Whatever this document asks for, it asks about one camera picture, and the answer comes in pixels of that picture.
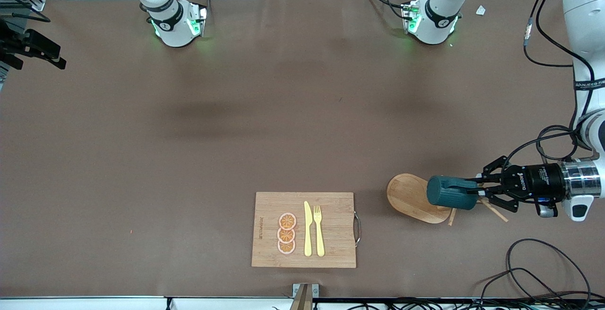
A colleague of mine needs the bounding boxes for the dark teal cup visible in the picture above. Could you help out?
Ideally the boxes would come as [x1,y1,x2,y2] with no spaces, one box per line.
[427,175,479,211]

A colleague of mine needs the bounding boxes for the wooden mug tree rack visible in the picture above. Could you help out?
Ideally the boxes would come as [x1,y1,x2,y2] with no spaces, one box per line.
[387,173,509,226]

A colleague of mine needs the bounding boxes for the wooden cutting board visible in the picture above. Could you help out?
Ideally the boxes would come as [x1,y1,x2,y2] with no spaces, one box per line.
[251,192,362,269]

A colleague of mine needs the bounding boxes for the yellow plastic fork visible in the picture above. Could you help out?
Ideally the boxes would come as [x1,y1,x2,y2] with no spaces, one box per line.
[313,205,326,257]

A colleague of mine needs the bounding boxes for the yellow plastic knife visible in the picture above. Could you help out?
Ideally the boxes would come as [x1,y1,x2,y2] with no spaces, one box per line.
[304,201,313,257]

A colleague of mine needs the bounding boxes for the brown table cover sheet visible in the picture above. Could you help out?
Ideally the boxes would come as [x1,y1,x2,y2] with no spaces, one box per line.
[0,0,605,299]

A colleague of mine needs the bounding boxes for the black looped table cable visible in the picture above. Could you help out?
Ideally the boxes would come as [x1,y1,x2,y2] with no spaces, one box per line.
[507,238,591,307]

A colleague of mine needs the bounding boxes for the black thin table cable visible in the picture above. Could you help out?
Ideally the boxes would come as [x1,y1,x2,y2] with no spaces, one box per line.
[473,267,575,307]

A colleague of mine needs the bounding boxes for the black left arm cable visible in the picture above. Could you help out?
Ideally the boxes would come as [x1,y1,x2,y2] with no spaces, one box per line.
[502,0,597,170]

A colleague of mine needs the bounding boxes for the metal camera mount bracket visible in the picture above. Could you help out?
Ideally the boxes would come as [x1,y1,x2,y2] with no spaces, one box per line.
[292,283,320,310]

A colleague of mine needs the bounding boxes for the white table edge rail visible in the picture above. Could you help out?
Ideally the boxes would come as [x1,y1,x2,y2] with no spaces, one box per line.
[0,296,605,310]

